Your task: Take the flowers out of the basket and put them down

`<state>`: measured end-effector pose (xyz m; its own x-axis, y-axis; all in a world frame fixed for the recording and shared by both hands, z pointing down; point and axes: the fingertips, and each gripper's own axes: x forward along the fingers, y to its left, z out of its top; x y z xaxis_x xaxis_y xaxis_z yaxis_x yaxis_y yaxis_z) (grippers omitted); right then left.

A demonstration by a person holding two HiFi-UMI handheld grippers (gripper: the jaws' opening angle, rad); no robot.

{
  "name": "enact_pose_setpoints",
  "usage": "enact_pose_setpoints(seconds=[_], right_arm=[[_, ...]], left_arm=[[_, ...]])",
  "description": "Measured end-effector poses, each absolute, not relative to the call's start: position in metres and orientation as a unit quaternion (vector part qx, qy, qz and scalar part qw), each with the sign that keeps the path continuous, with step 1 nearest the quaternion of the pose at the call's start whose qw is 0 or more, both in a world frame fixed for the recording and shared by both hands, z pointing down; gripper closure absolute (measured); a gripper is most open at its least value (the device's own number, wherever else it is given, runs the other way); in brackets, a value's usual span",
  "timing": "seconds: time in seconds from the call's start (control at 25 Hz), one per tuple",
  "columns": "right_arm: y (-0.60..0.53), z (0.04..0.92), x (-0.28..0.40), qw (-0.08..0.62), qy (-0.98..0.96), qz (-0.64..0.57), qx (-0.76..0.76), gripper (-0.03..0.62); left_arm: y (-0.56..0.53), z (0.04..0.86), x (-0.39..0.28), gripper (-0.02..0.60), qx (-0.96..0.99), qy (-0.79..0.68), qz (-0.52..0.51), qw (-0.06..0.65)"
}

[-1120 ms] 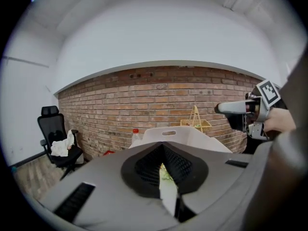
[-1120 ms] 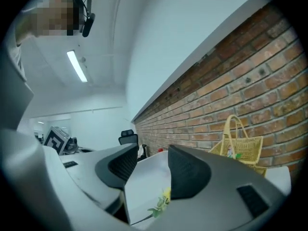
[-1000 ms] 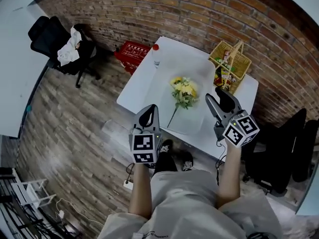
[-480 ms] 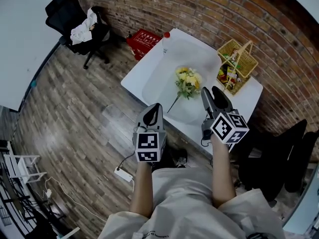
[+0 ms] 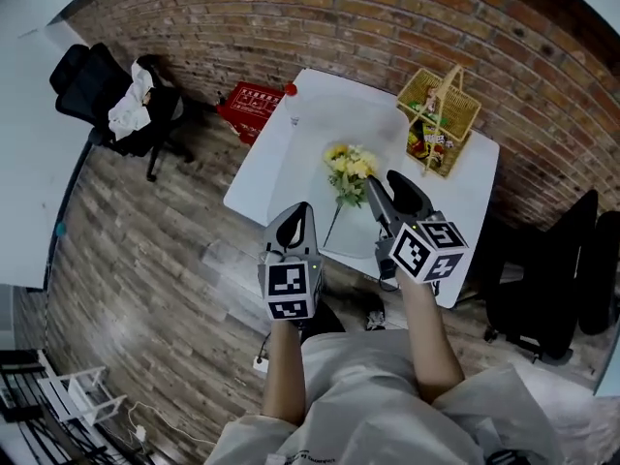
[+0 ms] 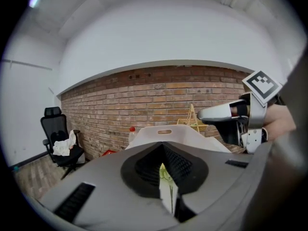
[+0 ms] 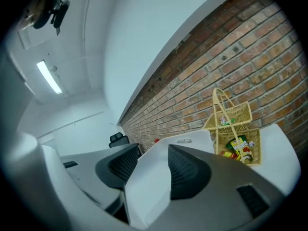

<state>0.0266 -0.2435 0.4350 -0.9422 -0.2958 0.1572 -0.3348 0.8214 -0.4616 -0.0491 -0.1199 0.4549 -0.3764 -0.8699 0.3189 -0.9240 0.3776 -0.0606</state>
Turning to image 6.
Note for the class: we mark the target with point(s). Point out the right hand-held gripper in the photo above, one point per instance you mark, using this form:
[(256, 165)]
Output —
[(262, 85)]

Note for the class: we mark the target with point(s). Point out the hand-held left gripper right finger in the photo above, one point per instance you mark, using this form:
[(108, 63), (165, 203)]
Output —
[(216, 177)]

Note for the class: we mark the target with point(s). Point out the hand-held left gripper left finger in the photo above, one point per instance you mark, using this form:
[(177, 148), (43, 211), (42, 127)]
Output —
[(108, 189)]

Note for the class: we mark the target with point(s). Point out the white plastic bin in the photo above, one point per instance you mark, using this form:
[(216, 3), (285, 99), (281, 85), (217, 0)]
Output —
[(183, 138)]

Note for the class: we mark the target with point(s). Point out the yellow flowers bunch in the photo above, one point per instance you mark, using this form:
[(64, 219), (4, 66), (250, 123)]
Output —
[(166, 174)]

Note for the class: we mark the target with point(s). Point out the person's right forearm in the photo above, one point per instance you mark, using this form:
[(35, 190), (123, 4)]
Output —
[(281, 124)]

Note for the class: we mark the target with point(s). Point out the red printed box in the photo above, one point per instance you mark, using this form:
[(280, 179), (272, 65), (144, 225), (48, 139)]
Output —
[(109, 153)]

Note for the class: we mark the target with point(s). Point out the white rectangular table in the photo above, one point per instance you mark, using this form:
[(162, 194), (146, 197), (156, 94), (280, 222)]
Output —
[(164, 194)]

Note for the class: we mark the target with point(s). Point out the clear bottle with red cap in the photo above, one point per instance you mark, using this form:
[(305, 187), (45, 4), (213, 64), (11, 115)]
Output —
[(132, 135)]

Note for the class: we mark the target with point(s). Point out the white crumpled cloth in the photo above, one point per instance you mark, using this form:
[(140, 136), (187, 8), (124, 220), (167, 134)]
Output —
[(63, 145)]

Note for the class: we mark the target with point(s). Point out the black mesh office chair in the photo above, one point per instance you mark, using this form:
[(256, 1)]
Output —
[(57, 124)]

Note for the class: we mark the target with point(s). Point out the small teal floor object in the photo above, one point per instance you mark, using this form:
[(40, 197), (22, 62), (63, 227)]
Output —
[(15, 168)]

